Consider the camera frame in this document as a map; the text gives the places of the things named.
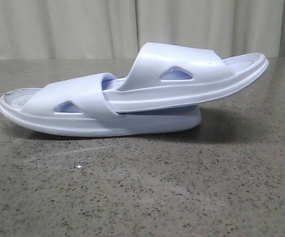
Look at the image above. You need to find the white curtain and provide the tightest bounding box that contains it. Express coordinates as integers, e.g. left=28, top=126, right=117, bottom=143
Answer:
left=0, top=0, right=285, bottom=60

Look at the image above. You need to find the light blue slipper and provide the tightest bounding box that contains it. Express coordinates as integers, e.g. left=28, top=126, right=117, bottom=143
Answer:
left=0, top=73, right=201, bottom=137
left=102, top=42, right=269, bottom=113

